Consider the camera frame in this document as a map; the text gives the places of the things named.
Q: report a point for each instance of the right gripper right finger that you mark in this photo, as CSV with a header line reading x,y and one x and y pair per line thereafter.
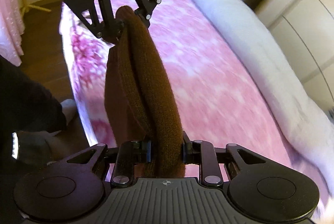
x,y
203,154

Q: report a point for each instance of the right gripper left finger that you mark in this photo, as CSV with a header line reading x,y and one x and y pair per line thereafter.
x,y
129,154

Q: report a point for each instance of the brown knitted vest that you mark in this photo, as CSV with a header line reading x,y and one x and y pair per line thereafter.
x,y
139,100

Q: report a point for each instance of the pink rose blanket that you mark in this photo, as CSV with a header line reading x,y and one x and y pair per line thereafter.
x,y
216,97

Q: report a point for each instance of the pink curtain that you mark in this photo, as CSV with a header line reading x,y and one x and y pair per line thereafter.
x,y
11,31

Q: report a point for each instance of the lavender striped quilt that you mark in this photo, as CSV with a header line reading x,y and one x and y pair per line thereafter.
x,y
306,127

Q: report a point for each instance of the white wardrobe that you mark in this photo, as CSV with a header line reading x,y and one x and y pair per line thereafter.
x,y
304,31

